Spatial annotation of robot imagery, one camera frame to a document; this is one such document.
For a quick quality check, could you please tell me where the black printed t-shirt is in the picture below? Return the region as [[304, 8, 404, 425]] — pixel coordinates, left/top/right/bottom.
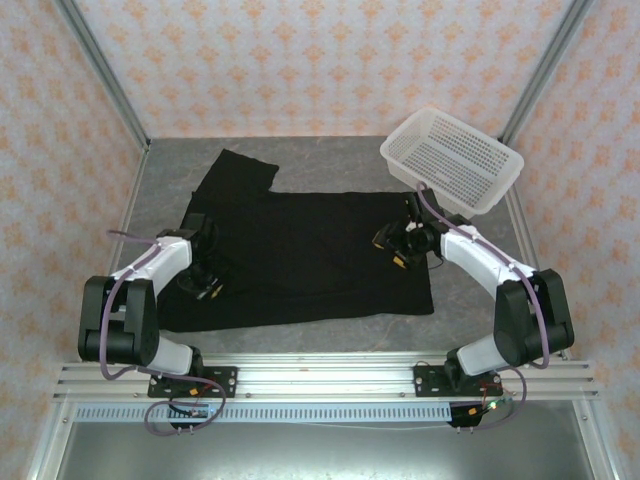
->
[[157, 148, 435, 334]]

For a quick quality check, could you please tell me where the white perforated plastic basket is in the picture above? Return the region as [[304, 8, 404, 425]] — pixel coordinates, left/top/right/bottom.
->
[[379, 107, 525, 216]]

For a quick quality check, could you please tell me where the aluminium table edge strip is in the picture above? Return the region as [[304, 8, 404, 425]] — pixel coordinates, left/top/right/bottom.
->
[[501, 142, 570, 360], [79, 147, 151, 361]]

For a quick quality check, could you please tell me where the grey metal sheet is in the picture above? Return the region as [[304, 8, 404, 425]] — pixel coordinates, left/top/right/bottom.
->
[[29, 399, 616, 480]]

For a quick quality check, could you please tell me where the aluminium base rail beam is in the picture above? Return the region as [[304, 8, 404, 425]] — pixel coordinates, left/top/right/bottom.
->
[[52, 352, 599, 401]]

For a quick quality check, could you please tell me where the grey slotted cable duct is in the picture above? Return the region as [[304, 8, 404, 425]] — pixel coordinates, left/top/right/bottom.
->
[[74, 403, 454, 424]]

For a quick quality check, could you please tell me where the aluminium frame post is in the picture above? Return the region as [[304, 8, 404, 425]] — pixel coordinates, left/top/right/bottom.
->
[[52, 0, 152, 154], [498, 0, 595, 146]]

